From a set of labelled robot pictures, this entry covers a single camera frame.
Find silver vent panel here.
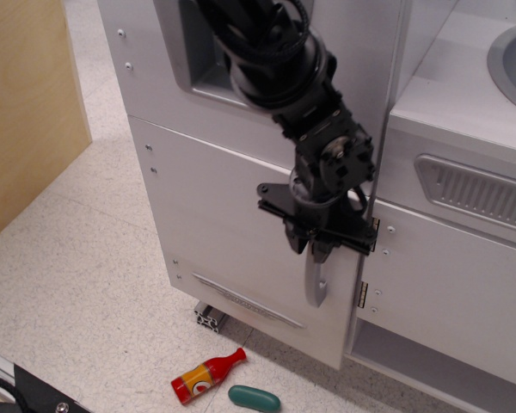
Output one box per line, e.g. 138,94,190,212
414,154,516,230

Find red toy sauce bottle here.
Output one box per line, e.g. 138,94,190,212
171,348,247,404

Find white oven door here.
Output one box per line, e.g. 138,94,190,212
358,201,516,385

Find black base cable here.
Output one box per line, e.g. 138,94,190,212
0,373,25,413

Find white toy kitchen counter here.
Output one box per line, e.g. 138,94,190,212
349,1,516,412

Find lower brass oven hinge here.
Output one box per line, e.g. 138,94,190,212
357,281,368,308

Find silver fridge door handle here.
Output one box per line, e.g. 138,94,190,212
304,244,328,308

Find brass oven hinge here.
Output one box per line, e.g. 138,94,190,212
370,217,380,252
357,281,368,308

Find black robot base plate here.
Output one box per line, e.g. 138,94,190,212
14,365,90,413

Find upper brass oven hinge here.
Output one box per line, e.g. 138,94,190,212
370,217,380,252

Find white fridge door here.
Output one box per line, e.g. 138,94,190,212
129,118,359,368

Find grey sink basin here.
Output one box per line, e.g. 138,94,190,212
487,26,516,106

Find white toy fridge cabinet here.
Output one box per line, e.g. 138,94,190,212
96,0,409,372

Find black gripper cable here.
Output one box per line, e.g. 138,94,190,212
350,187,370,214

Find green toy pickle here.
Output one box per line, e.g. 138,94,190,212
228,385,281,412

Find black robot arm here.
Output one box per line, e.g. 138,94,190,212
199,1,377,263

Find plywood board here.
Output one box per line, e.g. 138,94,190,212
0,1,91,232

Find aluminium extrusion foot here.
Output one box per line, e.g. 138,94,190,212
193,301,229,334

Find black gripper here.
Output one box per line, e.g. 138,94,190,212
257,171,374,263

